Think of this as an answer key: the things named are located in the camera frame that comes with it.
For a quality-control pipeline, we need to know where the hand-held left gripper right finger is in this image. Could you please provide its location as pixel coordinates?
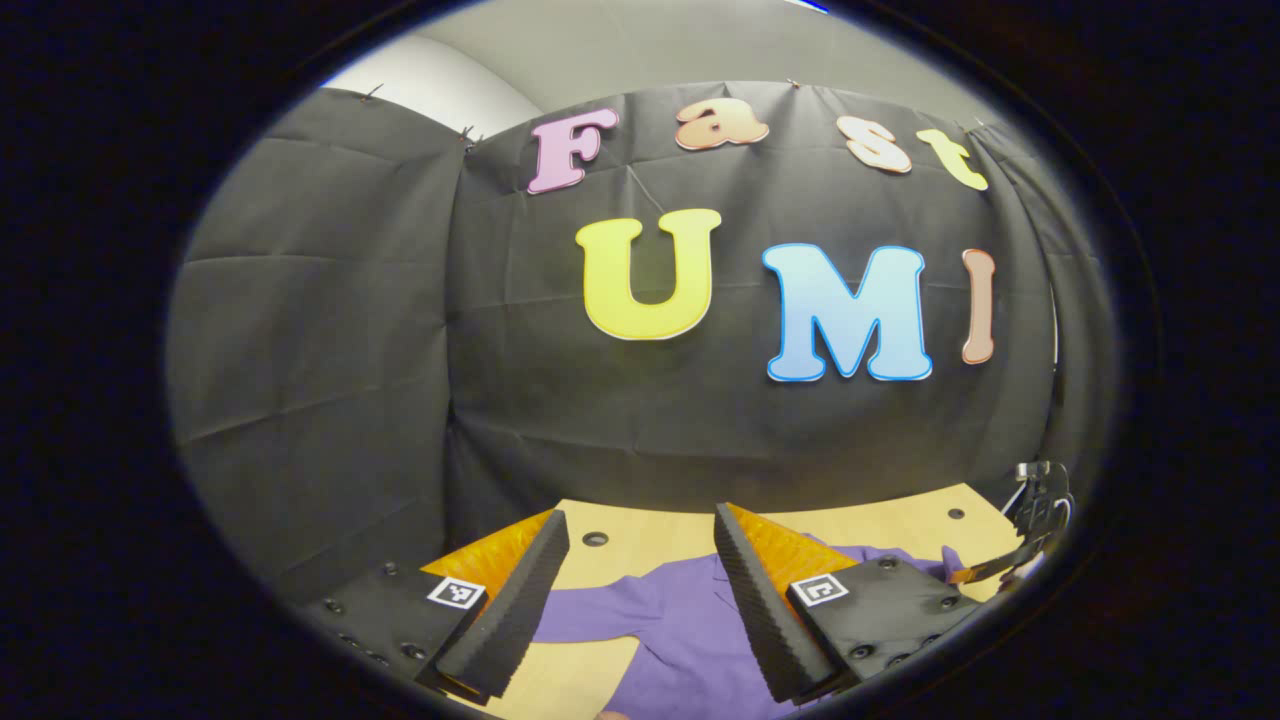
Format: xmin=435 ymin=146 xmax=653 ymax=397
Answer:
xmin=713 ymin=503 xmax=981 ymax=704

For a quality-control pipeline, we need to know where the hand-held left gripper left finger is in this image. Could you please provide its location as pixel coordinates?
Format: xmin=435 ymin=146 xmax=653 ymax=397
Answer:
xmin=300 ymin=508 xmax=571 ymax=706

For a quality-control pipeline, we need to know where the purple button shirt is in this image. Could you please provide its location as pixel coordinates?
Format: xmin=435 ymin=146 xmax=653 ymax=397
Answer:
xmin=530 ymin=545 xmax=966 ymax=720

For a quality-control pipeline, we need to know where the black backdrop cloth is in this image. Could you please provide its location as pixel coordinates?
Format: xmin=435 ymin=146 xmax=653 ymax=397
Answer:
xmin=165 ymin=80 xmax=1116 ymax=606

